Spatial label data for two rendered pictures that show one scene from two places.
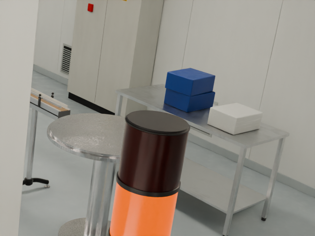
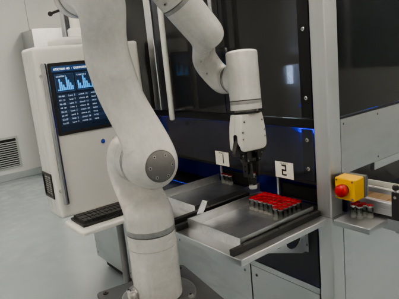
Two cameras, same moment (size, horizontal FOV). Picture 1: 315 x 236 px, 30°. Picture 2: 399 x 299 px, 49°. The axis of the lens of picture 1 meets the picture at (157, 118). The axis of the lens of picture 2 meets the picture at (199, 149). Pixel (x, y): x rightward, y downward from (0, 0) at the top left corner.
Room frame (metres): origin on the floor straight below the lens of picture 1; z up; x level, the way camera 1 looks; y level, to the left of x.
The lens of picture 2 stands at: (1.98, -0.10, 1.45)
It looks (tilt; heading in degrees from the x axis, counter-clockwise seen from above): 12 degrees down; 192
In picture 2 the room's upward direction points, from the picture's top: 6 degrees counter-clockwise
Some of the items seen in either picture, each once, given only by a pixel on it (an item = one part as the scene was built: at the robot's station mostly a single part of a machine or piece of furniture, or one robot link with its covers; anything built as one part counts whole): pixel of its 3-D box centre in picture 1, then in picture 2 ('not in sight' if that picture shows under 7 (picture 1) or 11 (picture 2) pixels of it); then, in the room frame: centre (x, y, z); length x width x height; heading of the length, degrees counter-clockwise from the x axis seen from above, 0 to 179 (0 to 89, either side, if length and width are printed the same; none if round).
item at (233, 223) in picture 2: not in sight; (250, 217); (0.57, -0.26, 0.90); 0.34 x 0.26 x 0.04; 139
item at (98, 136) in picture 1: (101, 186); not in sight; (4.28, 0.35, 0.47); 0.94 x 0.94 x 0.93
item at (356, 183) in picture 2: not in sight; (350, 186); (0.58, 0.07, 1.00); 0.08 x 0.07 x 0.07; 139
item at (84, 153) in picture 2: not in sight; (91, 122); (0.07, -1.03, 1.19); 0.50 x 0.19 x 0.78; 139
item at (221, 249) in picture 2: not in sight; (223, 212); (0.45, -0.37, 0.87); 0.70 x 0.48 x 0.02; 49
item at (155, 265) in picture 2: not in sight; (155, 264); (1.02, -0.46, 0.95); 0.19 x 0.19 x 0.18
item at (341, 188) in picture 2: not in sight; (342, 190); (0.61, 0.04, 0.99); 0.04 x 0.04 x 0.04; 49
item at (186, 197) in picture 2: not in sight; (208, 191); (0.28, -0.46, 0.90); 0.34 x 0.26 x 0.04; 139
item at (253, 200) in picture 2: not in sight; (268, 207); (0.51, -0.20, 0.90); 0.18 x 0.02 x 0.05; 49
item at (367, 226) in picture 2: not in sight; (363, 220); (0.55, 0.11, 0.87); 0.14 x 0.13 x 0.02; 139
